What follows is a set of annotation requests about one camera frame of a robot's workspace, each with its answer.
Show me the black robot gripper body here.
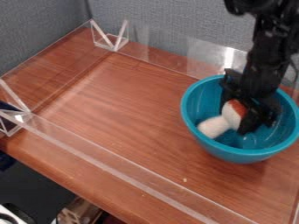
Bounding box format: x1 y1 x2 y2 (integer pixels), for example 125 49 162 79
221 0 299 102

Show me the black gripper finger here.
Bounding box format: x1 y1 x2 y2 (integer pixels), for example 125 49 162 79
237 101 281 136
218 84 241 107

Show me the red and white toy mushroom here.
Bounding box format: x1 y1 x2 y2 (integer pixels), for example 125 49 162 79
197 100 248 139

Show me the blue plastic bowl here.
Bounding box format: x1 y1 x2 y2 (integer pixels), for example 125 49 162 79
180 75 299 164

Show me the clear acrylic back barrier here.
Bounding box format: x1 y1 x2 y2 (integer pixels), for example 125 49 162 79
89 20 246 79

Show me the clear acrylic barrier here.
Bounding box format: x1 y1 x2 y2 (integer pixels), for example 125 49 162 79
89 20 246 79
0 110 256 224
0 18 97 138

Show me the clear acrylic front barrier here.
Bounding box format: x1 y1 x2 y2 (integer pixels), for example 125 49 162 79
0 110 256 224

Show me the clear acrylic left barrier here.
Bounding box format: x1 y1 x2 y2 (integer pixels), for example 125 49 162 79
0 18 97 138

